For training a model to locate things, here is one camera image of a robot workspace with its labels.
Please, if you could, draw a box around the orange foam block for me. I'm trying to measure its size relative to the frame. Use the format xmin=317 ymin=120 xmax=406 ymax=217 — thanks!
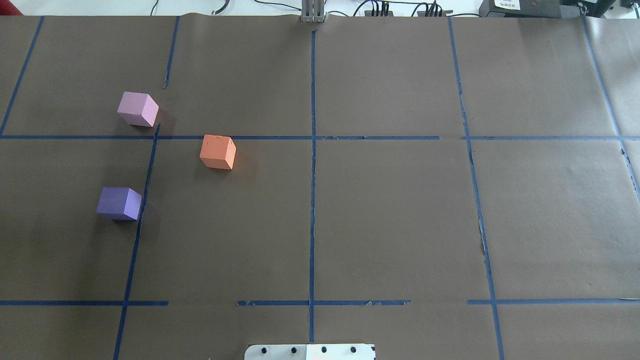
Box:
xmin=199 ymin=134 xmax=237 ymax=171

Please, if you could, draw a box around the white mounting plate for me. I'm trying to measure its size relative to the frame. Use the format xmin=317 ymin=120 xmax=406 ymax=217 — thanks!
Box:
xmin=244 ymin=343 xmax=377 ymax=360

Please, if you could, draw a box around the pink foam block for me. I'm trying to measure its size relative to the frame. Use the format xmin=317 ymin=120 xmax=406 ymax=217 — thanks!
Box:
xmin=117 ymin=91 xmax=160 ymax=128

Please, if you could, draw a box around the purple foam block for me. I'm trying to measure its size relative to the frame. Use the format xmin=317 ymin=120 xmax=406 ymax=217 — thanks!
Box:
xmin=96 ymin=187 xmax=142 ymax=221

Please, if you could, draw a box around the black box with label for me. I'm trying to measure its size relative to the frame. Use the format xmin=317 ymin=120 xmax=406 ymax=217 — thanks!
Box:
xmin=478 ymin=0 xmax=582 ymax=19

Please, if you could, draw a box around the grey aluminium post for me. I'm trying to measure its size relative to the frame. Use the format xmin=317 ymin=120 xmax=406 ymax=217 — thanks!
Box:
xmin=301 ymin=0 xmax=327 ymax=23

